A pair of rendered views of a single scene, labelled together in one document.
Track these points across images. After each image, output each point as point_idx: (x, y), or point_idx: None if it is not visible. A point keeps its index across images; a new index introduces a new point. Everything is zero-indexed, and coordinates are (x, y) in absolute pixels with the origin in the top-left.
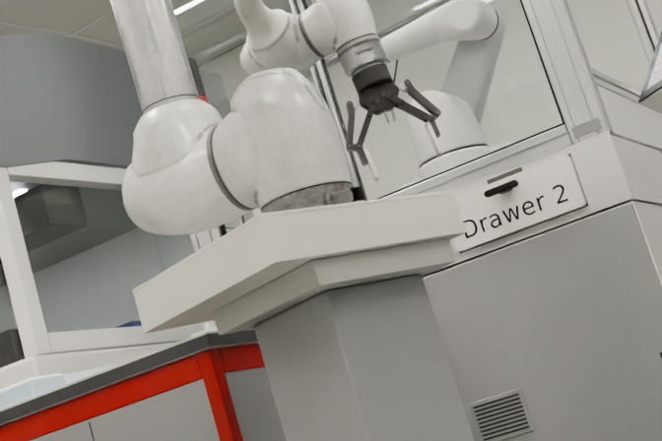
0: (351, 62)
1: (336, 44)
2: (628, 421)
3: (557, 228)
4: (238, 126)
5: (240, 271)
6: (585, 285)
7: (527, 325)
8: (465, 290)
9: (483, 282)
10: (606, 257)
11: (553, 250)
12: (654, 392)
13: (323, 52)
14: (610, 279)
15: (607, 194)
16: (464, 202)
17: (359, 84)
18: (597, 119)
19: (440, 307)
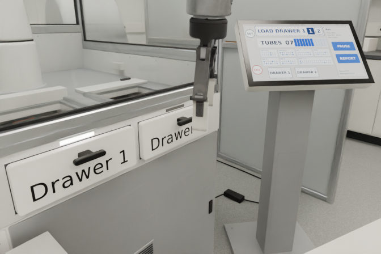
0: (224, 8)
1: None
2: (191, 237)
3: (189, 142)
4: None
5: None
6: (193, 174)
7: (165, 200)
8: (136, 185)
9: (148, 178)
10: (203, 158)
11: (185, 155)
12: (203, 220)
13: None
14: (202, 169)
15: (211, 125)
16: (156, 125)
17: (216, 33)
18: (218, 84)
19: (118, 200)
